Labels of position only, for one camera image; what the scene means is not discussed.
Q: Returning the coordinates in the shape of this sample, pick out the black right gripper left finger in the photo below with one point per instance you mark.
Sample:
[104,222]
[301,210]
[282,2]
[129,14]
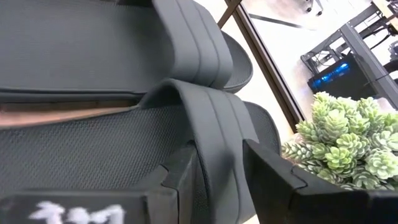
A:
[93,208]

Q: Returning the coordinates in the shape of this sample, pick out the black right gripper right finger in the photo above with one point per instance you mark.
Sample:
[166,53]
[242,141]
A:
[295,202]

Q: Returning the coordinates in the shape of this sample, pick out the black slide sandal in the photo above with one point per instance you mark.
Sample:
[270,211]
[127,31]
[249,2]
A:
[93,149]
[77,46]

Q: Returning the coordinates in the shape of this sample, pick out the green succulent in pot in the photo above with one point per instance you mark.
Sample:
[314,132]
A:
[342,140]

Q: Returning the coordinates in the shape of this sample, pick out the computer with blue light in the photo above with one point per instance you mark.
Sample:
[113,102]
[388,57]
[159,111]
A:
[339,77]

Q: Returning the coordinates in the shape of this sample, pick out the black workstation frame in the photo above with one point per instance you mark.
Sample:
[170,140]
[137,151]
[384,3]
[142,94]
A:
[363,53]

